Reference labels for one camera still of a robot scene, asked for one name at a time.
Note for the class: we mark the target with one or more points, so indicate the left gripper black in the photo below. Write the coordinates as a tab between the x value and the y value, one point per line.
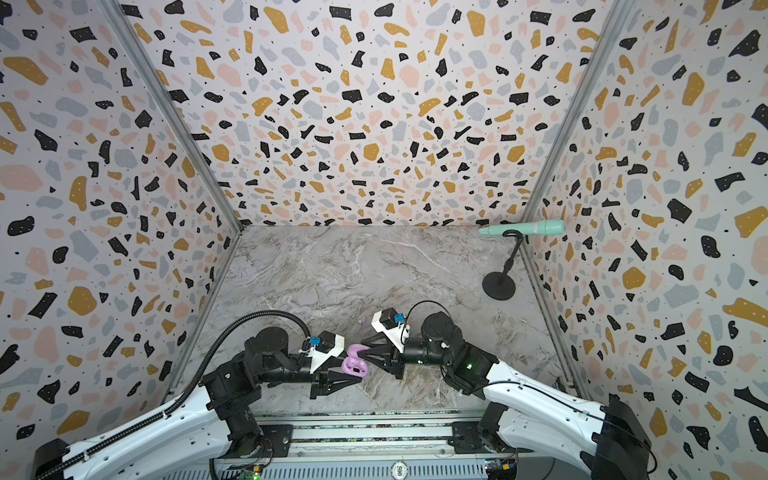
323	379

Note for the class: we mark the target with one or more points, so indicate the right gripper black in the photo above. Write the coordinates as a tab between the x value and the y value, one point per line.
396	357

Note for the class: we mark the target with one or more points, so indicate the pink earbud charging case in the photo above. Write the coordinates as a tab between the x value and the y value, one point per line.
353	364

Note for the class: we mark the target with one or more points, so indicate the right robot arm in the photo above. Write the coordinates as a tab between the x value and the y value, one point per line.
540	396

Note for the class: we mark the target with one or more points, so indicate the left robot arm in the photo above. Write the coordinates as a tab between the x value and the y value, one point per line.
212	417

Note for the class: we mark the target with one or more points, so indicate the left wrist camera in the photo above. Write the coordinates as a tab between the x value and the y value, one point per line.
325	346

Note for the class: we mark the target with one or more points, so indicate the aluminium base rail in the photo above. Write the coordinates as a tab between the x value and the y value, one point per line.
405	447

